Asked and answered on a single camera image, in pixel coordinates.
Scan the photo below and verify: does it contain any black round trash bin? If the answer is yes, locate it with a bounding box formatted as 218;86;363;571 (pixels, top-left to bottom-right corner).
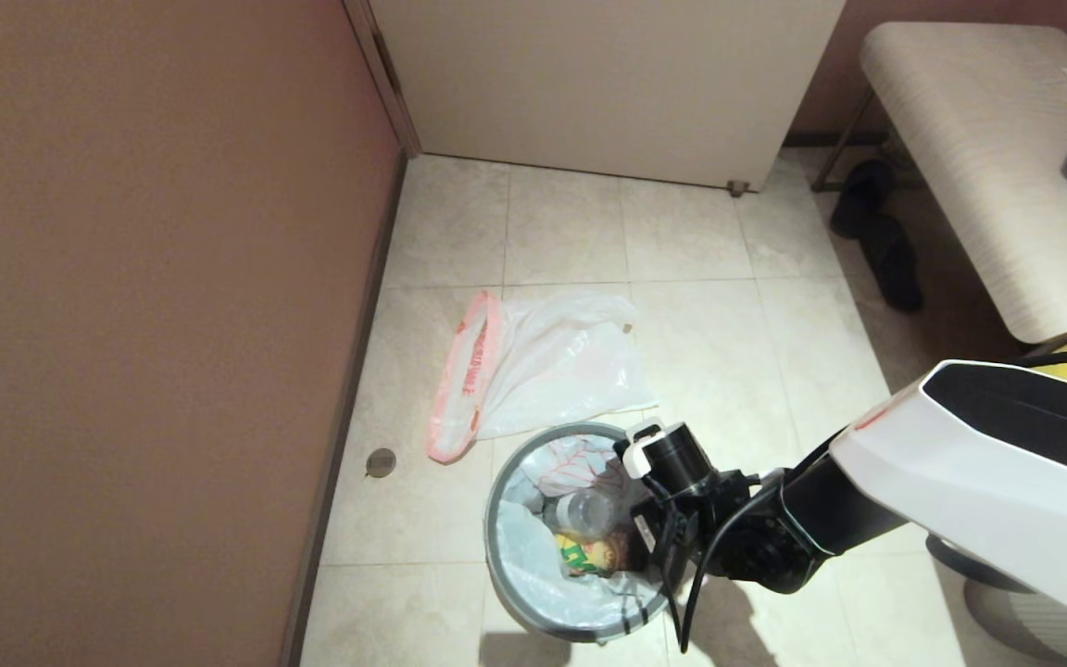
485;519;688;645

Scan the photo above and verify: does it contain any white red plastic bag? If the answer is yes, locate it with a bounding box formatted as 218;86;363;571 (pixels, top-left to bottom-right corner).
495;434;673;631

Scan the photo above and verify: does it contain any grey bin retaining ring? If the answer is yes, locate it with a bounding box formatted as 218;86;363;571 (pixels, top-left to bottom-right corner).
483;423;691;644

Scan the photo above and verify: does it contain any white red plastic bin liner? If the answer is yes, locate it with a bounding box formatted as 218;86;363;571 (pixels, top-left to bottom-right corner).
427;290;659;466

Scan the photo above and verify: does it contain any yellow snack canister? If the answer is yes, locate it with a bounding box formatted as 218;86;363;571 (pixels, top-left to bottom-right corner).
555;530;646;580

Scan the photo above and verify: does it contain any clear plastic bottle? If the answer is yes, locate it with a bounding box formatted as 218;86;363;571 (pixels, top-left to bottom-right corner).
543;489;622;538

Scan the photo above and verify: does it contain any black slipper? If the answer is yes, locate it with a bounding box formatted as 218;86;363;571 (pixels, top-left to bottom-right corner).
858;215;923;314
830;160;896;240

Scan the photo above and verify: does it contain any grey ribbed stool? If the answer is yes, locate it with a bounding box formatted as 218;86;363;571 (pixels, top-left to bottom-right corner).
925;533;1067;667

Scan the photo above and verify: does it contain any thin metal table leg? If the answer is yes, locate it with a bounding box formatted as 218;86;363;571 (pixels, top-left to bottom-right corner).
811;88;877;194

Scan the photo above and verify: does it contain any white door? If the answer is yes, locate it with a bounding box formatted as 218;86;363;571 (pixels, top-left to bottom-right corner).
367;0;845;193

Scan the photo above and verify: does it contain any beige wood-grain table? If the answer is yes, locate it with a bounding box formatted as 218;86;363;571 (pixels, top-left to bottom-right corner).
858;23;1067;346

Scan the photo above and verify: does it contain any dark door hinge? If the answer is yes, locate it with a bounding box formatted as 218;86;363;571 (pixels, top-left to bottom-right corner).
374;33;403;95

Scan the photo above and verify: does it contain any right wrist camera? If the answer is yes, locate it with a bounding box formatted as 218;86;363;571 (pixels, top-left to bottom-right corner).
613;422;650;464

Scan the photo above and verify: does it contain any beige door frame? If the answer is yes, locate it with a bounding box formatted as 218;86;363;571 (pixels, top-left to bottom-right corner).
341;0;423;158

